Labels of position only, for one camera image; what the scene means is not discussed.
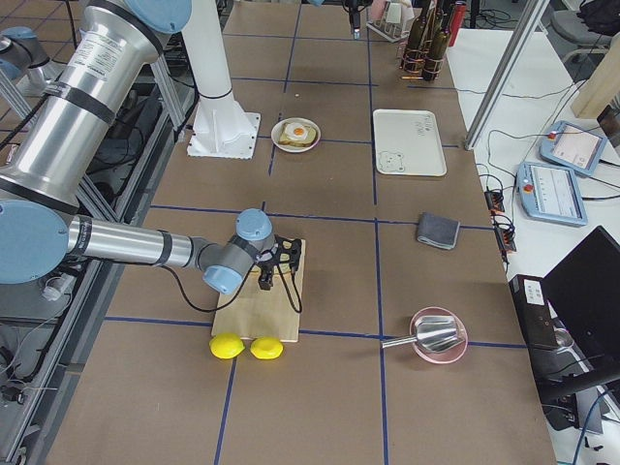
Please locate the far blue teach pendant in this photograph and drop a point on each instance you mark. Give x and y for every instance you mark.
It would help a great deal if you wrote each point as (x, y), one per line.
(571, 146)

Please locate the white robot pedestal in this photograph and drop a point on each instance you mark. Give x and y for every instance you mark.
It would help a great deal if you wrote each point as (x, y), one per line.
(221, 128)

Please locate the black computer box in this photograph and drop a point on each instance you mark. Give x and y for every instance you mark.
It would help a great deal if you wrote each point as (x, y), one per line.
(547, 341)

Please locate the grey folded cloth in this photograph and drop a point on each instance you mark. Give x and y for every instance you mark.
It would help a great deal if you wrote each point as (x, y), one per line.
(437, 231)

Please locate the dark green wine bottle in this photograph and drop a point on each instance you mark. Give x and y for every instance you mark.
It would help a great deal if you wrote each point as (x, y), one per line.
(417, 34)

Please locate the white round plate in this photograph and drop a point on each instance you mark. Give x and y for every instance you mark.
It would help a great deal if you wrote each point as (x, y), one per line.
(277, 129)

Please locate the whole yellow lemon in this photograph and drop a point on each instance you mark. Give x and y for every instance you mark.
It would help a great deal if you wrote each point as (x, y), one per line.
(226, 345)

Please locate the metal scoop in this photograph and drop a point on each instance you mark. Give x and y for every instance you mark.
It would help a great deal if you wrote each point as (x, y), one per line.
(432, 333)

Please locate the aluminium frame post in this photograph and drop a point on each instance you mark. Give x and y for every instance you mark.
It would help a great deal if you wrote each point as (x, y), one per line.
(519, 40)

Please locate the bread slice under egg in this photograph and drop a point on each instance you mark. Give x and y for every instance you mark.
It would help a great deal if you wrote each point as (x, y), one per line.
(312, 135)

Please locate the blue teach pendant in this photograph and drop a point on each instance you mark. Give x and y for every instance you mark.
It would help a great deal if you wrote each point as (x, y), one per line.
(550, 194)
(571, 146)

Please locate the white bear tray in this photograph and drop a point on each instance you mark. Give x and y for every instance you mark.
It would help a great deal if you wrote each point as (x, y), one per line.
(407, 142)

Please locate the wooden cutting board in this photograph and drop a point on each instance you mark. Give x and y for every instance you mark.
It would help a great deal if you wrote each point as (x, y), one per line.
(257, 313)

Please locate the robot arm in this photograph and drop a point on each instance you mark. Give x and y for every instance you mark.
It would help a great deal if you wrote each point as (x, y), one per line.
(40, 223)

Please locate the pink bowl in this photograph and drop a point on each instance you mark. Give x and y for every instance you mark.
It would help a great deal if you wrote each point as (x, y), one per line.
(451, 355)

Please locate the yellow lemon half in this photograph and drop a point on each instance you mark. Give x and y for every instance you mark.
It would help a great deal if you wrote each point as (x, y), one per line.
(266, 348)

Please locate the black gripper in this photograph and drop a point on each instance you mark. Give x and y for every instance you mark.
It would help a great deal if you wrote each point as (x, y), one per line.
(354, 15)
(264, 273)

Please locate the near blue teach pendant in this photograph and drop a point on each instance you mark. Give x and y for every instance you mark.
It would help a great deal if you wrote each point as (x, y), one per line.
(550, 194)

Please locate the fried egg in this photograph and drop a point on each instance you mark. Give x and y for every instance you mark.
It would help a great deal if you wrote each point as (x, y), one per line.
(295, 131)

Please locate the copper wire bottle rack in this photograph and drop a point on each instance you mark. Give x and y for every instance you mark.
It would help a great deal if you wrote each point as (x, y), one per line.
(417, 63)

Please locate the black laptop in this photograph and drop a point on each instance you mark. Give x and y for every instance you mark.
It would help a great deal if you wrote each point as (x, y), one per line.
(583, 290)

